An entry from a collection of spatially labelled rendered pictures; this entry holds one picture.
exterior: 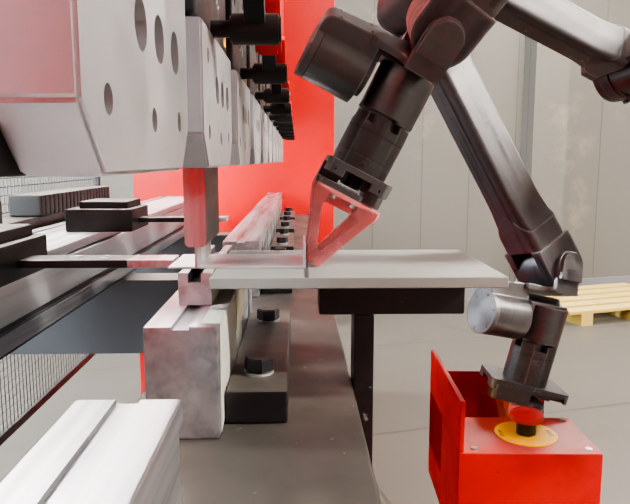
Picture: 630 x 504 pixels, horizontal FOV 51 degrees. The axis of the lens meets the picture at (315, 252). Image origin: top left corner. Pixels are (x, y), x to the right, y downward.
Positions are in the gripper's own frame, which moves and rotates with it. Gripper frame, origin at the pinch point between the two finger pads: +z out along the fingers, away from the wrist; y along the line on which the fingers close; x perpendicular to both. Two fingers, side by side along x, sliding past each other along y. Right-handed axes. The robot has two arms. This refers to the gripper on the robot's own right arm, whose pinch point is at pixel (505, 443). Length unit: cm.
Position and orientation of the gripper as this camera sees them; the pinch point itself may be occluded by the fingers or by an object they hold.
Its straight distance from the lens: 95.2
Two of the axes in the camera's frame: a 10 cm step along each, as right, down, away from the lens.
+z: -2.4, 9.6, 1.2
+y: -9.7, -2.4, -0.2
